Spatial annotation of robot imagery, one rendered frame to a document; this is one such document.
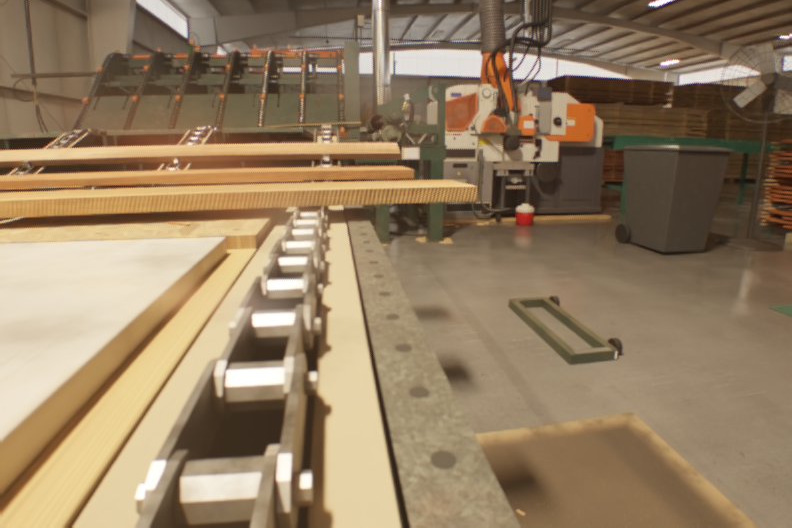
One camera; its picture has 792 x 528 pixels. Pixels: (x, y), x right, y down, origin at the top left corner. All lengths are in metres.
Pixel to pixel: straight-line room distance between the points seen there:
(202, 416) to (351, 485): 0.07
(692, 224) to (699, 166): 0.52
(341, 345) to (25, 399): 0.17
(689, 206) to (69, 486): 4.31
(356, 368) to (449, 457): 0.09
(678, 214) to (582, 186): 2.25
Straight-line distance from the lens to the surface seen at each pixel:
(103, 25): 13.04
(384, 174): 1.23
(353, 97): 6.47
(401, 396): 0.23
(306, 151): 1.83
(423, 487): 0.18
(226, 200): 0.71
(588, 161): 6.31
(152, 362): 0.31
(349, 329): 0.31
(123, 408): 0.27
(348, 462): 0.20
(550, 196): 6.06
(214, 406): 0.21
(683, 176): 4.21
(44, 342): 0.32
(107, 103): 7.53
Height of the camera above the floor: 0.95
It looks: 12 degrees down
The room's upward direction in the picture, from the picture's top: straight up
